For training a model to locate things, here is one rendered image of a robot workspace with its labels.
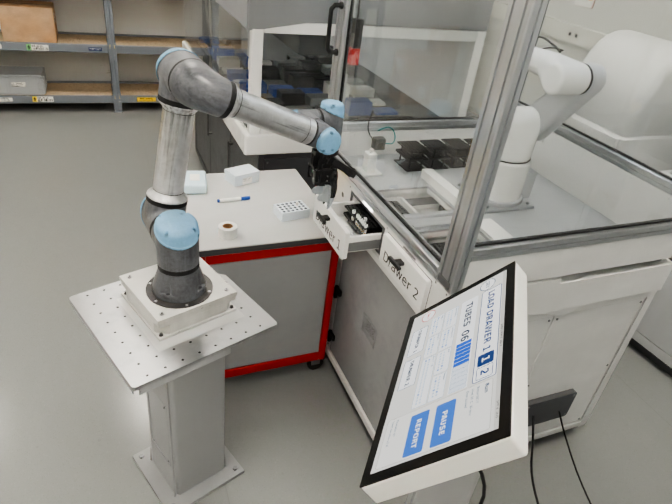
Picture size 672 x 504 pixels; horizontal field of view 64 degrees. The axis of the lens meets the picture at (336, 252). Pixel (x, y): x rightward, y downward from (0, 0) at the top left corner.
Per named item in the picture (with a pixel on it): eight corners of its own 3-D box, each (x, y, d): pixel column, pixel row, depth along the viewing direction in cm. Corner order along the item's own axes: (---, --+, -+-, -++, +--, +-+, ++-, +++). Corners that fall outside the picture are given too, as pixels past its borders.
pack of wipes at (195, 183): (207, 194, 225) (206, 185, 222) (183, 194, 222) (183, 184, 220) (205, 179, 237) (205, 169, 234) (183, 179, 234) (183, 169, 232)
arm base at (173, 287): (160, 309, 150) (158, 280, 144) (147, 279, 160) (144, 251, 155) (213, 297, 157) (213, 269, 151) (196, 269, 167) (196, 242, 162)
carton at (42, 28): (2, 42, 446) (-5, 5, 431) (6, 33, 470) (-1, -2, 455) (57, 43, 461) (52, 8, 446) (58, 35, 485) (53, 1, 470)
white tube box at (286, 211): (281, 222, 213) (282, 213, 211) (272, 212, 219) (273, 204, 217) (309, 217, 219) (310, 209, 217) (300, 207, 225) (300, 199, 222)
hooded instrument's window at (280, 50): (246, 133, 249) (249, 29, 225) (184, 41, 384) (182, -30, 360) (453, 127, 292) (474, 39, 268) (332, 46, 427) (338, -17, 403)
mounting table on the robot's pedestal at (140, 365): (136, 420, 140) (132, 388, 134) (73, 326, 167) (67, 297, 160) (276, 352, 168) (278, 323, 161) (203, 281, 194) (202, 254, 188)
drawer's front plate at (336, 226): (341, 260, 184) (345, 232, 178) (312, 218, 206) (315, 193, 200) (346, 259, 184) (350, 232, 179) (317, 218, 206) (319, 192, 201)
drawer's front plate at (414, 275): (419, 311, 165) (427, 282, 159) (378, 259, 187) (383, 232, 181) (424, 310, 165) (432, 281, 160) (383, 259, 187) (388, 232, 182)
